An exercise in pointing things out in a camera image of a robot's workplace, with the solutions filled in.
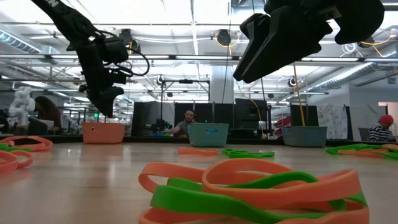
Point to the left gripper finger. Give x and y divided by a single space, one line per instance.
93 96
112 95

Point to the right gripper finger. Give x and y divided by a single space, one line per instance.
252 31
295 34

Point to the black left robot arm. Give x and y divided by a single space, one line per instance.
65 18

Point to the orange plastic basket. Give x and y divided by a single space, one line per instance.
104 133

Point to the black partition panel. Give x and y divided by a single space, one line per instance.
311 115
143 118
180 107
224 112
248 112

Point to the person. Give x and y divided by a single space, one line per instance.
186 121
48 112
381 132

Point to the white pillar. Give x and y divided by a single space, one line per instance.
222 90

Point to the white robot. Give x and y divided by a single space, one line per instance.
21 105

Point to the red storage rack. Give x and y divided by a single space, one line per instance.
283 124

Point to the white patterned cloth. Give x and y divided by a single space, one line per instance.
332 121

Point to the teal plastic basket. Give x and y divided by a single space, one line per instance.
202 140

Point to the blue-grey plastic basket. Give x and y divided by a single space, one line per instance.
304 137

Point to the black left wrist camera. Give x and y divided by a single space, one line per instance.
116 49

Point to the black robot station frame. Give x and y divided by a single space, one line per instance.
161 127

